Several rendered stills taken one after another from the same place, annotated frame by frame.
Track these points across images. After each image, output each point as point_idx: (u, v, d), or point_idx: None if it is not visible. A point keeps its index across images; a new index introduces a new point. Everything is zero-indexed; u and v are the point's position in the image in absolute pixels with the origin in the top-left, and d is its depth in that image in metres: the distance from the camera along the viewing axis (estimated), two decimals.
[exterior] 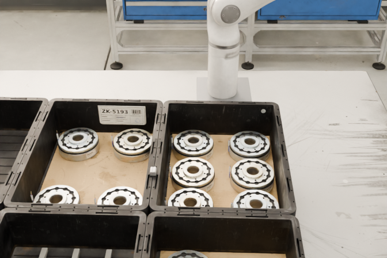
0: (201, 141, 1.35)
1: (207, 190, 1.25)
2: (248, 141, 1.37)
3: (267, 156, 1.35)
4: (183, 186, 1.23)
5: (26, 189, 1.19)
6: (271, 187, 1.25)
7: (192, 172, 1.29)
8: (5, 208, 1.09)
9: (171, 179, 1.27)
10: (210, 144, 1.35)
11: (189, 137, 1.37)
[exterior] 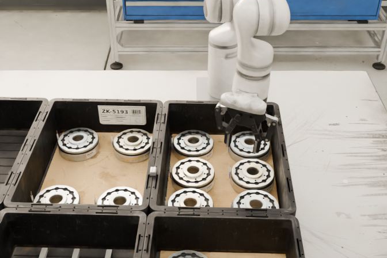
0: (201, 141, 1.35)
1: (207, 190, 1.25)
2: (248, 141, 1.37)
3: (267, 157, 1.35)
4: (183, 186, 1.23)
5: (26, 189, 1.19)
6: (271, 187, 1.25)
7: (192, 172, 1.29)
8: (5, 208, 1.09)
9: (171, 179, 1.27)
10: (210, 144, 1.35)
11: (189, 137, 1.37)
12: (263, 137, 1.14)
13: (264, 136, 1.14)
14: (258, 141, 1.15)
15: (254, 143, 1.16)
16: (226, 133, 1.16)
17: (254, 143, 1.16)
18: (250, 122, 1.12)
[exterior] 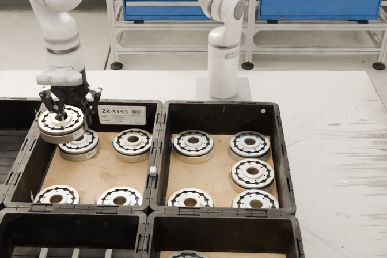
0: (201, 141, 1.35)
1: (75, 138, 1.18)
2: (248, 141, 1.37)
3: (267, 157, 1.35)
4: (48, 134, 1.16)
5: (26, 189, 1.19)
6: (271, 187, 1.25)
7: None
8: (5, 208, 1.09)
9: (38, 128, 1.19)
10: (210, 144, 1.35)
11: (189, 137, 1.37)
12: (90, 111, 1.17)
13: (90, 110, 1.17)
14: (86, 116, 1.17)
15: (83, 119, 1.18)
16: (60, 115, 1.17)
17: (83, 118, 1.18)
18: (75, 98, 1.13)
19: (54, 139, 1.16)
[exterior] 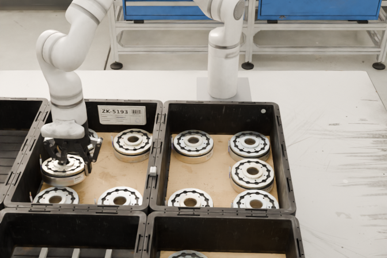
0: (201, 141, 1.35)
1: (75, 182, 1.23)
2: (248, 141, 1.37)
3: (267, 157, 1.35)
4: (50, 175, 1.22)
5: (26, 189, 1.19)
6: (271, 187, 1.25)
7: None
8: (5, 208, 1.09)
9: (41, 171, 1.25)
10: (210, 144, 1.35)
11: (189, 137, 1.37)
12: (90, 159, 1.24)
13: (91, 158, 1.23)
14: (86, 164, 1.24)
15: (84, 166, 1.24)
16: (62, 162, 1.24)
17: (84, 166, 1.25)
18: (77, 147, 1.20)
19: (55, 181, 1.22)
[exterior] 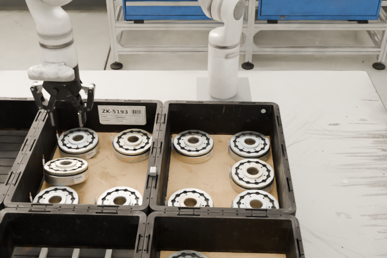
0: (201, 141, 1.35)
1: (76, 182, 1.23)
2: (248, 141, 1.37)
3: (267, 157, 1.35)
4: (51, 174, 1.22)
5: (26, 189, 1.19)
6: (271, 187, 1.25)
7: None
8: (5, 208, 1.09)
9: (43, 171, 1.26)
10: (210, 144, 1.35)
11: (189, 137, 1.37)
12: (85, 108, 1.15)
13: (85, 106, 1.15)
14: (81, 113, 1.16)
15: (78, 116, 1.16)
16: (48, 111, 1.16)
17: (78, 116, 1.16)
18: (67, 94, 1.12)
19: (56, 180, 1.22)
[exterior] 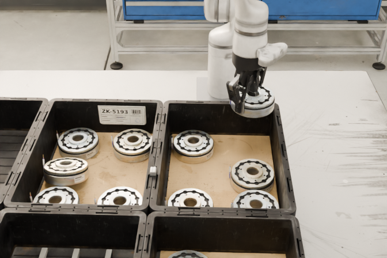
0: (201, 141, 1.35)
1: (76, 182, 1.23)
2: None
3: (272, 109, 1.26)
4: (51, 174, 1.22)
5: (26, 189, 1.19)
6: (271, 187, 1.25)
7: None
8: (5, 208, 1.09)
9: (43, 171, 1.26)
10: (210, 144, 1.35)
11: (189, 137, 1.37)
12: (258, 85, 1.26)
13: (258, 83, 1.26)
14: (257, 91, 1.25)
15: (254, 95, 1.26)
16: (243, 101, 1.22)
17: (254, 95, 1.26)
18: (258, 75, 1.21)
19: (56, 180, 1.22)
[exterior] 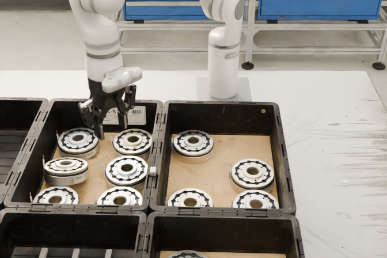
0: (201, 141, 1.35)
1: (76, 182, 1.23)
2: (128, 167, 1.29)
3: (143, 186, 1.26)
4: (51, 174, 1.22)
5: (26, 189, 1.19)
6: (271, 187, 1.25)
7: None
8: (5, 208, 1.09)
9: (43, 171, 1.26)
10: (210, 144, 1.35)
11: (189, 137, 1.37)
12: (128, 107, 1.17)
13: (128, 106, 1.17)
14: (126, 114, 1.17)
15: (123, 118, 1.17)
16: (99, 126, 1.13)
17: (123, 118, 1.17)
18: (118, 99, 1.13)
19: (56, 180, 1.22)
